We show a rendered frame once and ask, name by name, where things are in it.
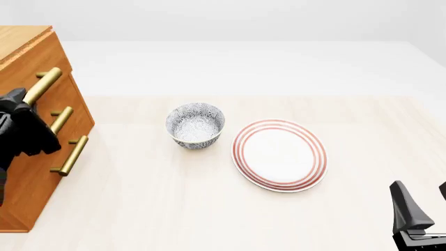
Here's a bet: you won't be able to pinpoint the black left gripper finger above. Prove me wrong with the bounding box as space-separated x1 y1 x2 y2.
15 102 63 158
0 87 29 105

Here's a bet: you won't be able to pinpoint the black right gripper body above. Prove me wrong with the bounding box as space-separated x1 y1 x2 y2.
392 226 446 251

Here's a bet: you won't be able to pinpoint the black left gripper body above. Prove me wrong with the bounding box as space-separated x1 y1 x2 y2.
0 104 24 169

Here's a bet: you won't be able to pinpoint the long brass drawer handle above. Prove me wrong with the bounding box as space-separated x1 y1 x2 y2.
49 135 89 178
22 67 63 107

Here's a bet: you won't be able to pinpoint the wide wooden drawer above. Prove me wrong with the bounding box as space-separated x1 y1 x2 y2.
0 31 73 106

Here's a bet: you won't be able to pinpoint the narrow wooden drawer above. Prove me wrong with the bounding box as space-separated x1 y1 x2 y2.
6 95 95 232
10 73 82 202

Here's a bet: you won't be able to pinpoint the wooden cabinet with drawers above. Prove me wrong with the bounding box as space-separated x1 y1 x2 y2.
0 25 95 234

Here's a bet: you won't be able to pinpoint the white plate with red rings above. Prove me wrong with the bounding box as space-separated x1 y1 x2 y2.
231 119 328 194

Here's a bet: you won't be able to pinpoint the blue-white patterned bowl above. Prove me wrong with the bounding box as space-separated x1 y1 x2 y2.
164 102 226 151

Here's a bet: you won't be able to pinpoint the short brass drawer handle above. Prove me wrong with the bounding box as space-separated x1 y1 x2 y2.
49 105 75 136

